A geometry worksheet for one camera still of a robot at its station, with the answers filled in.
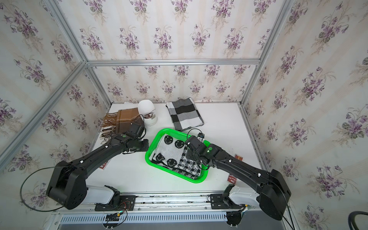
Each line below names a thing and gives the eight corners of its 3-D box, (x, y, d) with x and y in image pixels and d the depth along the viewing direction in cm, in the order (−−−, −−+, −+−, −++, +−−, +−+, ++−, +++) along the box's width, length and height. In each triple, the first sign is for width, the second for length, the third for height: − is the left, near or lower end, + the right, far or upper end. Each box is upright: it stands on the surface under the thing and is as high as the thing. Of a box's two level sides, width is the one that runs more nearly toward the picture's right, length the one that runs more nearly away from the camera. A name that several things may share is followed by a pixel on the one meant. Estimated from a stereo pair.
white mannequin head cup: (140, 128, 105) (135, 114, 93) (144, 114, 115) (139, 99, 102) (156, 128, 105) (153, 114, 93) (158, 114, 115) (156, 99, 102)
